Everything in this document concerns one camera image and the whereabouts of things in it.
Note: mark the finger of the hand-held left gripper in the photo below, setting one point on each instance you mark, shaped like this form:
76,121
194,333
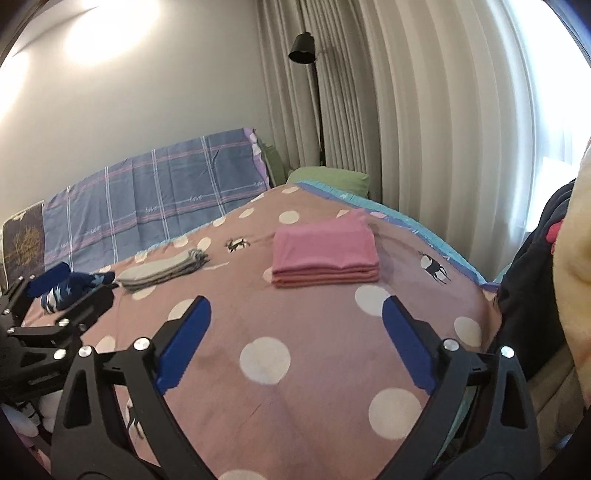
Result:
92,307
48,279

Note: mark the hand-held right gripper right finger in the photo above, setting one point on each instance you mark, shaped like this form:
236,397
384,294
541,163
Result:
408,346

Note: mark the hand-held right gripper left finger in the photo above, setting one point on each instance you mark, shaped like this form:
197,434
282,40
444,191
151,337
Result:
184,344

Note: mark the pink long-sleeved shirt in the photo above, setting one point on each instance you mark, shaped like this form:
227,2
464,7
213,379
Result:
323,244

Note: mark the navy star print garment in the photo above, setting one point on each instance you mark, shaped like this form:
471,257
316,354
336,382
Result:
92,279

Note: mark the white plush toy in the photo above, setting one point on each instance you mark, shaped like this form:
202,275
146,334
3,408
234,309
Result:
32,415

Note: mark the dark tree-print pillow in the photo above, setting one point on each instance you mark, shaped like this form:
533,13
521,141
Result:
25,240

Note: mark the folded grey-green garment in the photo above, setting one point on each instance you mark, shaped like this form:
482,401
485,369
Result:
157,272

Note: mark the salmon folded garment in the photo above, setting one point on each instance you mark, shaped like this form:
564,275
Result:
323,280

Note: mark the pink polka dot deer blanket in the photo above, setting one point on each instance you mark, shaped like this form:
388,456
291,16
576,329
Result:
300,392

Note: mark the dark cloth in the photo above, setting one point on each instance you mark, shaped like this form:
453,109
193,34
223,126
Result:
526,286

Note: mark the blue plaid pillow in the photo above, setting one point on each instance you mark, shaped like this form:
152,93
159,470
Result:
161,194

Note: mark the beige cloth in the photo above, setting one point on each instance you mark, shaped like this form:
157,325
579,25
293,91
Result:
558,406

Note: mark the cream fuzzy clothing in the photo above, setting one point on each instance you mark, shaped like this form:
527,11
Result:
575,277

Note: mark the green pillow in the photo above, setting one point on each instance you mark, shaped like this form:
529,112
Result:
277,166
332,180

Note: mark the purple dotted cloth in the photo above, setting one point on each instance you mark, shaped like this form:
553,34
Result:
255,138

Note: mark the beige pleated curtain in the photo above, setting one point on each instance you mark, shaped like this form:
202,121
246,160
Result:
415,115

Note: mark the black floor lamp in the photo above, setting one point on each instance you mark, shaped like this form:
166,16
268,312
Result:
302,48

